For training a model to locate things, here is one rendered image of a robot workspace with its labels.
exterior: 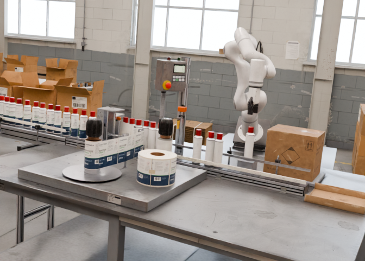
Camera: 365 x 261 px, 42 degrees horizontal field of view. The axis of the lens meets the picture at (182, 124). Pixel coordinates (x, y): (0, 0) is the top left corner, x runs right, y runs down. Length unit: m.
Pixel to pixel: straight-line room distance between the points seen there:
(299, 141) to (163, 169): 0.89
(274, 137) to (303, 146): 0.18
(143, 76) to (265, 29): 2.37
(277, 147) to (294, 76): 5.33
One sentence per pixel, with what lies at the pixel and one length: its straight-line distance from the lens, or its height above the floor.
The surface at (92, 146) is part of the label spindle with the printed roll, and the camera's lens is 2.51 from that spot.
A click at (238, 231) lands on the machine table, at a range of 2.11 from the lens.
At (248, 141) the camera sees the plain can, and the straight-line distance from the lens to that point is 2.91.
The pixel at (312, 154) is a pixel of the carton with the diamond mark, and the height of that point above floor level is 1.02.
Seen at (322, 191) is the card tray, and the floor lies 0.83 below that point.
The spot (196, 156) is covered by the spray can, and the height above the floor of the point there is 0.93.
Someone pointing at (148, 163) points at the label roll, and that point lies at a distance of 2.40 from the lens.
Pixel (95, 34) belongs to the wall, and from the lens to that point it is 9.37.
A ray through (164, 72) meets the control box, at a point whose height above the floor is 1.40.
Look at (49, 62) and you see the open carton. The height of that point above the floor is 1.09.
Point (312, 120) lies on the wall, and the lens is 8.20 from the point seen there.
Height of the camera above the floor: 1.64
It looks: 11 degrees down
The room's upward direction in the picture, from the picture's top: 4 degrees clockwise
